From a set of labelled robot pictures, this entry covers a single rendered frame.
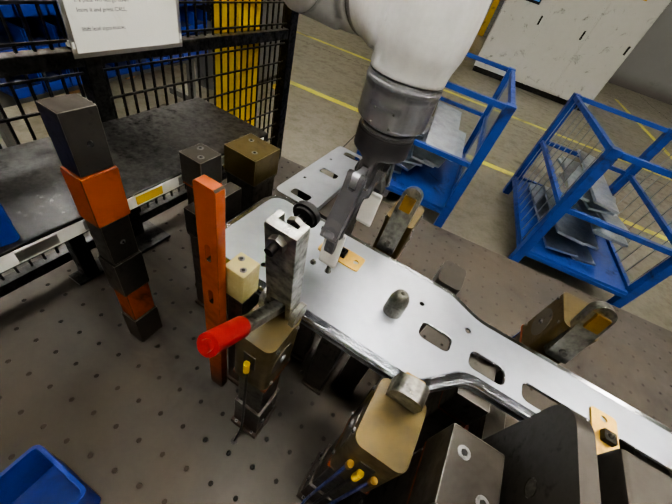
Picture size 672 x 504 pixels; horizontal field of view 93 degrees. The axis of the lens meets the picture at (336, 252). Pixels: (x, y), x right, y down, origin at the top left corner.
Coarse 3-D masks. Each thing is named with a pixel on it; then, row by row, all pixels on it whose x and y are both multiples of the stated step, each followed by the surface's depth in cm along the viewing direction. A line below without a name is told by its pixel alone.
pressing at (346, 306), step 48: (240, 240) 55; (336, 288) 52; (384, 288) 55; (432, 288) 58; (336, 336) 46; (384, 336) 48; (480, 336) 52; (432, 384) 44; (480, 384) 46; (528, 384) 48; (576, 384) 50; (624, 432) 47
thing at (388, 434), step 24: (384, 384) 35; (360, 408) 38; (384, 408) 34; (360, 432) 31; (384, 432) 32; (408, 432) 33; (336, 456) 37; (360, 456) 32; (384, 456) 30; (408, 456) 31; (312, 480) 51; (336, 480) 43; (360, 480) 36; (384, 480) 32
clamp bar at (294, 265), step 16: (304, 208) 30; (272, 224) 28; (288, 224) 28; (304, 224) 29; (272, 240) 28; (288, 240) 28; (304, 240) 29; (272, 256) 28; (288, 256) 30; (304, 256) 32; (272, 272) 34; (288, 272) 32; (272, 288) 36; (288, 288) 34; (288, 304) 37
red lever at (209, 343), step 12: (276, 300) 39; (252, 312) 34; (264, 312) 35; (276, 312) 37; (228, 324) 29; (240, 324) 30; (252, 324) 32; (204, 336) 27; (216, 336) 26; (228, 336) 28; (240, 336) 29; (204, 348) 26; (216, 348) 26
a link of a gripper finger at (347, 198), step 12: (348, 180) 40; (360, 180) 39; (348, 192) 41; (360, 192) 41; (336, 204) 42; (348, 204) 41; (336, 216) 42; (348, 216) 42; (324, 228) 43; (336, 228) 42; (336, 240) 43
